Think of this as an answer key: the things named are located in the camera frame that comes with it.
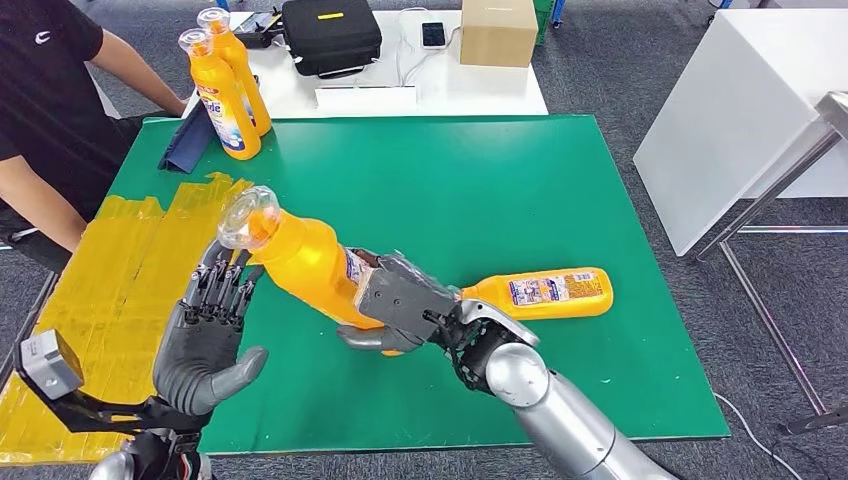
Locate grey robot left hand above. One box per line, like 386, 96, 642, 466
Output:
152, 239, 270, 417

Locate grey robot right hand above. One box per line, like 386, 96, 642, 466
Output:
336, 248, 465, 356

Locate orange detergent bottle clear cap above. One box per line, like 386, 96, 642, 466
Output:
216, 185, 407, 359
177, 27, 262, 162
460, 266, 615, 323
196, 6, 274, 138

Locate yellow tape patch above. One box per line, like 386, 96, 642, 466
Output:
0, 172, 256, 468

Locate green table mat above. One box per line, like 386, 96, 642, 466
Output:
105, 114, 732, 457

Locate dark blue folding stand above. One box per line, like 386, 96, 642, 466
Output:
157, 99, 220, 176

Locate white long box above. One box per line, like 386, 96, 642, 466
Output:
314, 84, 419, 111

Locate black carrying case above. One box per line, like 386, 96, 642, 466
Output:
281, 0, 384, 79

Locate person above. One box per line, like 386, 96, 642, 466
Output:
0, 0, 144, 273

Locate cardboard box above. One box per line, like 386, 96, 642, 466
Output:
459, 0, 540, 68

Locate black handheld device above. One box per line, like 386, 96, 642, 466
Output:
233, 9, 287, 49

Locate green crate stack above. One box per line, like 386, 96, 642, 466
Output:
533, 0, 556, 46

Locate large white side table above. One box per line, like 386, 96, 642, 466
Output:
632, 7, 848, 258

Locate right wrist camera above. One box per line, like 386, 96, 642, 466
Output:
354, 266, 461, 342

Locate white charging cable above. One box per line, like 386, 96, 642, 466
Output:
394, 6, 465, 87

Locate white floor cable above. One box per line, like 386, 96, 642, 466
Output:
714, 394, 806, 480

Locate steel frame stand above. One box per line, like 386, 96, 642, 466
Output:
688, 91, 848, 437

